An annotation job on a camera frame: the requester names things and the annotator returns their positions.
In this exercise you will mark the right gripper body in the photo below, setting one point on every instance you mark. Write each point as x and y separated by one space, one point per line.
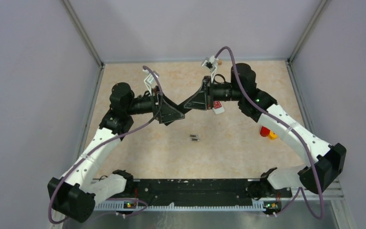
220 92

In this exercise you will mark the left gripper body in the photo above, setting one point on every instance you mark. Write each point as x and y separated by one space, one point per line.
147 104

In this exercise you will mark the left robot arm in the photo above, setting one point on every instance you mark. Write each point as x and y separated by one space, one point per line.
73 195

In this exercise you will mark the white remote control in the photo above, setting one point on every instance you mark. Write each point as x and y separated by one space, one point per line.
218 108

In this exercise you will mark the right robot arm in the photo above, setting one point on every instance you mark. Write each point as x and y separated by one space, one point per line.
323 162

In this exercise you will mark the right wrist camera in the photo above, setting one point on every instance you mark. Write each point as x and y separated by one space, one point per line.
211 63

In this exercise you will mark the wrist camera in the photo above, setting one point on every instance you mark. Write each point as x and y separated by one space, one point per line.
211 63
149 81

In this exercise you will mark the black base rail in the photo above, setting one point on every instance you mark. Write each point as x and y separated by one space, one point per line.
202 192

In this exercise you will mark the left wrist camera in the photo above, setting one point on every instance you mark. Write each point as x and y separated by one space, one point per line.
149 81

